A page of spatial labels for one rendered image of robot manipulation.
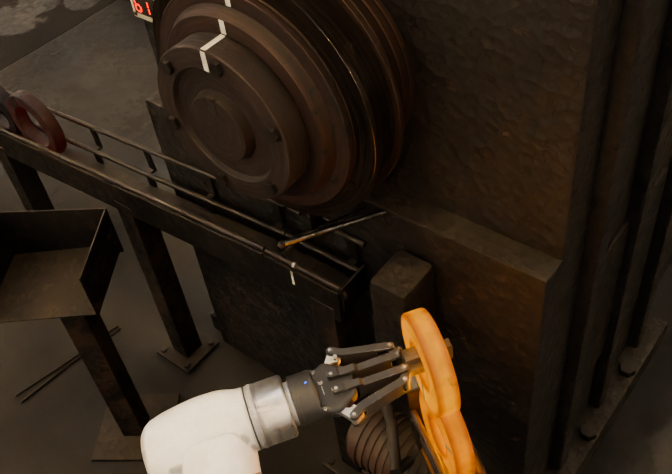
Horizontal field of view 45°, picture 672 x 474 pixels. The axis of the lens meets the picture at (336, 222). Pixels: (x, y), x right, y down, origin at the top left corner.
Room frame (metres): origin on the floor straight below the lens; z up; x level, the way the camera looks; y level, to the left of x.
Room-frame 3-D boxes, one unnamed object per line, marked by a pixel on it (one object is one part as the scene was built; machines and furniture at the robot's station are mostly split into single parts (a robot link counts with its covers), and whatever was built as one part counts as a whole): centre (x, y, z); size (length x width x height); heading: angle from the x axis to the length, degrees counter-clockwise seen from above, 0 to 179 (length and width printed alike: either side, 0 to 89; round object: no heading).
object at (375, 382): (0.65, -0.02, 0.92); 0.11 x 0.01 x 0.04; 100
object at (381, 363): (0.68, -0.01, 0.92); 0.11 x 0.01 x 0.04; 103
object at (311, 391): (0.65, 0.05, 0.92); 0.09 x 0.08 x 0.07; 101
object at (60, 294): (1.25, 0.63, 0.36); 0.26 x 0.20 x 0.72; 81
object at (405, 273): (0.96, -0.10, 0.68); 0.11 x 0.08 x 0.24; 136
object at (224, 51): (1.04, 0.14, 1.11); 0.28 x 0.06 x 0.28; 46
